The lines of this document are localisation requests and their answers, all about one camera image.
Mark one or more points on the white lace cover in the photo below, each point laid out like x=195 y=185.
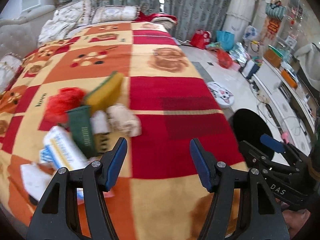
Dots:
x=238 y=17

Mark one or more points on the red orange patterned blanket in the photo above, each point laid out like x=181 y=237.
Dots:
x=138 y=84

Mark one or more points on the red gift bag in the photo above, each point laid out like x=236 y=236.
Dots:
x=201 y=39

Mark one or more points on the white tv cabinet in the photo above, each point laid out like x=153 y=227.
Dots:
x=290 y=114

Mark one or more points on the dark green box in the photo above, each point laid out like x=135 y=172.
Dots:
x=80 y=127

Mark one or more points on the teal gift bag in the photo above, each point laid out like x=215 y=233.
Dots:
x=226 y=40

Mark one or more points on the red plastic bag on floor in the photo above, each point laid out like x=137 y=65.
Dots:
x=224 y=59

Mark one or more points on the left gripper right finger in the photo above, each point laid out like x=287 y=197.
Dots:
x=259 y=215

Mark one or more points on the white crumpled tissue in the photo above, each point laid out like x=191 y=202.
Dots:
x=99 y=123

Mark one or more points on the grey tufted headboard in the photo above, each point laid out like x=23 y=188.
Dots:
x=20 y=36

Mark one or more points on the red crumpled plastic bag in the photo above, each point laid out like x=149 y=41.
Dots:
x=57 y=105

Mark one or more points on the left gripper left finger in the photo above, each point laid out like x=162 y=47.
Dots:
x=57 y=214

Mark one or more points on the side bolster pillow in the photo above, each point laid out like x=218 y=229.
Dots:
x=10 y=65

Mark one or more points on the grey cloth on cabinet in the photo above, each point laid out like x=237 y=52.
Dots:
x=308 y=57

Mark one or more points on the yellow blue medicine box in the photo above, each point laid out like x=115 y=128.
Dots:
x=62 y=150

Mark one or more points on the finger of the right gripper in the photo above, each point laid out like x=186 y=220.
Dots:
x=290 y=153
x=254 y=158

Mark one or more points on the embroidered bolster pillow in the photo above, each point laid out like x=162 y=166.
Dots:
x=110 y=13

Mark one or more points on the pink clear plastic wrapper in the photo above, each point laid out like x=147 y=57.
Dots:
x=80 y=194

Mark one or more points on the yellow green sponge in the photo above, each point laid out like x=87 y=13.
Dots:
x=106 y=94

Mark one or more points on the embroidered white pillow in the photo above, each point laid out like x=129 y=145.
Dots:
x=77 y=12

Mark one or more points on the crumpled beige tissue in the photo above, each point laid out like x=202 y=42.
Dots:
x=124 y=120

